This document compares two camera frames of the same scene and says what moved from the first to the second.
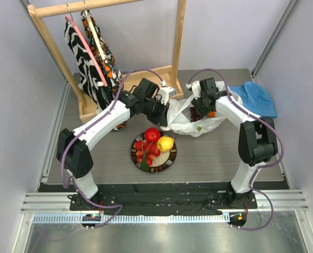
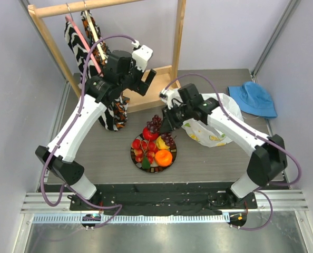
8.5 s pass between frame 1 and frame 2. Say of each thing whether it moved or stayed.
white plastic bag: moved
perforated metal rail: stayed
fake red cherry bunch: stayed
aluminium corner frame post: stayed
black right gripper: moved
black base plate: stayed
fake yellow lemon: stayed
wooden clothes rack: stayed
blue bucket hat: stayed
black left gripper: moved
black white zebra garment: stayed
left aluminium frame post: stayed
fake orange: moved
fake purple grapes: moved
